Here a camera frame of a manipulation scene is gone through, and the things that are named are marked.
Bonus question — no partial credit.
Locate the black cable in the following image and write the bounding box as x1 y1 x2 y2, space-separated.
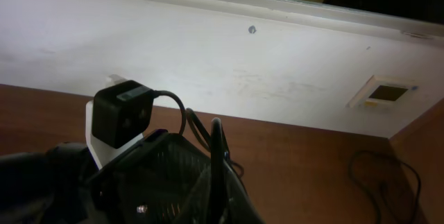
185 107 247 224
348 150 422 224

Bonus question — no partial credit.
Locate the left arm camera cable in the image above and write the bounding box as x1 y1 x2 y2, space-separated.
152 90 187 137

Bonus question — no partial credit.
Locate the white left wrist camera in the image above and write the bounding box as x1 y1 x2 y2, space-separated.
85 74 155 169

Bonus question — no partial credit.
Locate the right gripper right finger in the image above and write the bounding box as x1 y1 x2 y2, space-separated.
223 163 264 224

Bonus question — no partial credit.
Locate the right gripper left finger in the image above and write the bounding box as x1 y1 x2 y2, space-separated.
173 169 211 224

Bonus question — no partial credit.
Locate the white wall socket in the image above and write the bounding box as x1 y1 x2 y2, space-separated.
347 75 418 108

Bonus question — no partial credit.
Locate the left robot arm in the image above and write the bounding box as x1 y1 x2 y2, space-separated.
1 130 210 223

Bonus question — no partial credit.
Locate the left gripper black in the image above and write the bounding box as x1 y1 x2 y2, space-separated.
86 129 210 223

